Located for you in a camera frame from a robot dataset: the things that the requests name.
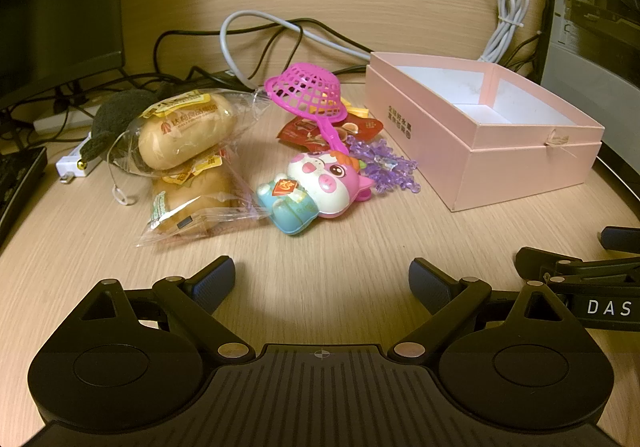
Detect white plug adapter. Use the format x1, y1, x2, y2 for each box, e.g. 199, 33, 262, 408
55, 139, 102, 181

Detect pink cardboard box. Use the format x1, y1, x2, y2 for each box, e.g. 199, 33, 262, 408
362, 51, 606, 213

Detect white power strip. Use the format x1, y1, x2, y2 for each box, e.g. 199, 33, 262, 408
32, 98, 109, 134

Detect dark plush toy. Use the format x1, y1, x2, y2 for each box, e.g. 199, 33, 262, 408
81, 82, 177, 164

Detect grey cable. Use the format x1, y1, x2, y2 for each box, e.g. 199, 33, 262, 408
219, 10, 374, 91

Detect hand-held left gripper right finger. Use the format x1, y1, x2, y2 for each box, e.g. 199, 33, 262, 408
392, 257, 564, 361

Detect black power adapter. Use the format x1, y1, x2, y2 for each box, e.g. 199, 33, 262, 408
192, 68, 251, 91

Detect pink toy strainer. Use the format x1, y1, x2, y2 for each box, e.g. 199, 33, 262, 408
264, 62, 351, 159

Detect purple plastic snowflake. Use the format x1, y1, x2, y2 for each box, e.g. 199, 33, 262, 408
347, 134, 421, 196

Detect bread bun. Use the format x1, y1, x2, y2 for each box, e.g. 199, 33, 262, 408
135, 161, 272, 249
107, 87, 274, 176

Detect pink and white pig toy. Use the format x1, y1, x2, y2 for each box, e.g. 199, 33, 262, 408
286, 150, 376, 221

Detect computer case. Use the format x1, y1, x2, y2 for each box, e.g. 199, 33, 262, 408
539, 0, 640, 94

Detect black monitor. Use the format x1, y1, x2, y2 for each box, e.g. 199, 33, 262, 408
0, 0, 127, 114

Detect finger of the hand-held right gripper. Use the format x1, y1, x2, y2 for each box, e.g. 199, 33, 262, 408
515, 246, 640, 285
601, 225, 640, 253

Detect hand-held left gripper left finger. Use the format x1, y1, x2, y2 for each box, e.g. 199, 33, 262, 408
82, 255, 254, 362

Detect black keyboard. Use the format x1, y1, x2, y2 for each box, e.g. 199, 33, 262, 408
0, 145, 49, 249

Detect red snack packet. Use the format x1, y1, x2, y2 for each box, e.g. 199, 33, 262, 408
276, 114, 385, 151

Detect black cable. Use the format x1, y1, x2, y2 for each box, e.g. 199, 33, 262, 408
154, 17, 372, 95

